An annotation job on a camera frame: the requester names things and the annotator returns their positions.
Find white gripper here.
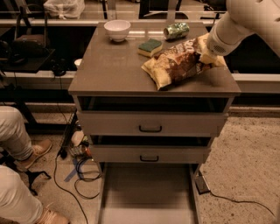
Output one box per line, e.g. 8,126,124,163
199,24,245,64

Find brown chip bag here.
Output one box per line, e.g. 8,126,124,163
142,34,226,90

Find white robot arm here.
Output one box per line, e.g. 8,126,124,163
199,0,280,64

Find grey drawer cabinet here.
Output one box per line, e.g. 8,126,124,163
67,21,242,165

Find white plastic bag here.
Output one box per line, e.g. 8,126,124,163
44,0,85,19

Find open bottom drawer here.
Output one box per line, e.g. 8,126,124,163
95,163,202,224

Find black bag on shelf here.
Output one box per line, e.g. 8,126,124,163
12,3,49,58

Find green soda can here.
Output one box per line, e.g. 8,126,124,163
164,22,190,40

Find green yellow sponge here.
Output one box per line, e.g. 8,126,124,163
137,38,163,58

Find white bowl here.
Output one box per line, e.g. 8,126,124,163
104,19,130,42

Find black power adapter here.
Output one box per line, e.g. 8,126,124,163
195,176,210,194

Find black headphones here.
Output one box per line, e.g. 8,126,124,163
51,59,67,77

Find tan shoe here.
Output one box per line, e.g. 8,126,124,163
35,207,70,224
17,139,53,172

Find person's upper leg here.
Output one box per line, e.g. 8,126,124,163
0,106,32,161

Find person's leg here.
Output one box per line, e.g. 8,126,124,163
0,165,43,224
0,106,32,161

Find tan lower shoe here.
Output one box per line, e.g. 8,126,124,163
35,207,70,224

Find person's lower leg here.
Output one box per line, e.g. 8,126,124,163
0,165,43,224

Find middle drawer with handle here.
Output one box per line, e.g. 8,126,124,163
90,145,211,164

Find drawer with handle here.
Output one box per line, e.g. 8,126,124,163
77,111,228,137
90,145,211,164

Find top drawer with handle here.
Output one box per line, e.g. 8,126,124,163
77,111,228,137

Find black floor cable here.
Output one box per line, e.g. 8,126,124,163
52,151,102,224

